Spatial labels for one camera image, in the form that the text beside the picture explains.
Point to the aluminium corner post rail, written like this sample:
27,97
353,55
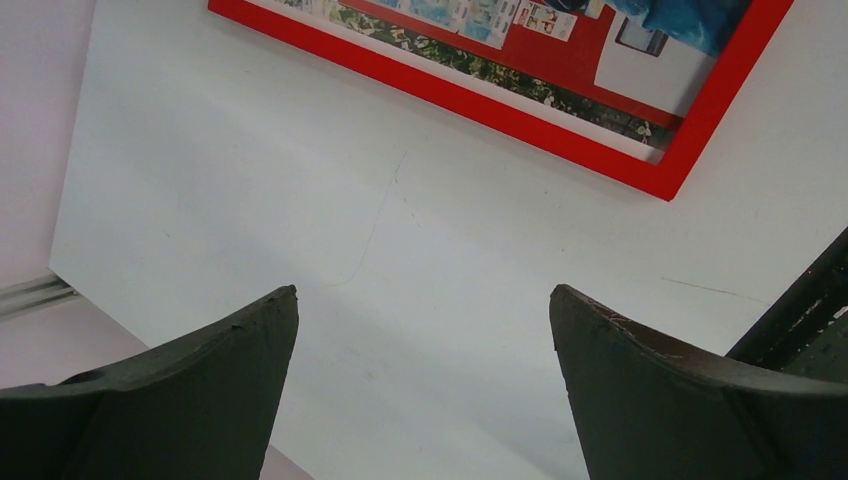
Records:
33,295

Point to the orange wooden picture frame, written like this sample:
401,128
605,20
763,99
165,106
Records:
662,180

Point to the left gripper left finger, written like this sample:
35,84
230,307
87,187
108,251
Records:
201,406

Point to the colourful printed photo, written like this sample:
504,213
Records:
622,74

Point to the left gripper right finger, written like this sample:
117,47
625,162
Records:
649,406

